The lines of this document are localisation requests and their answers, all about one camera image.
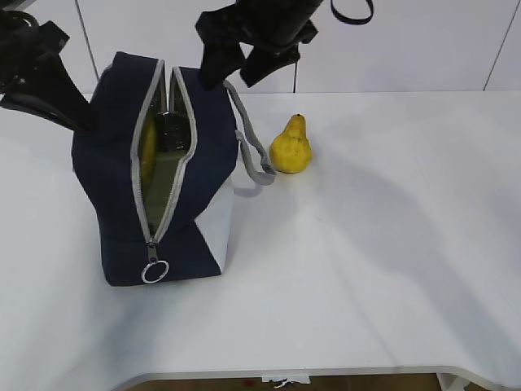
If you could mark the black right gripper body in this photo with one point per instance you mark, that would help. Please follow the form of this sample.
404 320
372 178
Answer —
273 26

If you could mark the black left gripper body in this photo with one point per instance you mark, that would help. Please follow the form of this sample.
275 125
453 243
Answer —
24 42

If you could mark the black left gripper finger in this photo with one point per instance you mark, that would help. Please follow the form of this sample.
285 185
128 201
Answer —
46 90

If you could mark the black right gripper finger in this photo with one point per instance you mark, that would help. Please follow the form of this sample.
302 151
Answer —
220 59
260 64

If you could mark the yellow pear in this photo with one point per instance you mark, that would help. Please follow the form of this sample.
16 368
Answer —
290 152

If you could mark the yellow banana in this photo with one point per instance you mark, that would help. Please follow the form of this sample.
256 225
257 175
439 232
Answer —
147 153

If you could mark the green lidded glass container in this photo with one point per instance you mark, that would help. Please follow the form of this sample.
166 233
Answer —
161 185

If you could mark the navy blue lunch bag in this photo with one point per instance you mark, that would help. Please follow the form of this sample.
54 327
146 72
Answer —
214 129

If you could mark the white paper scrap under table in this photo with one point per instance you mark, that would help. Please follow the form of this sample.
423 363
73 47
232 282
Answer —
282 379

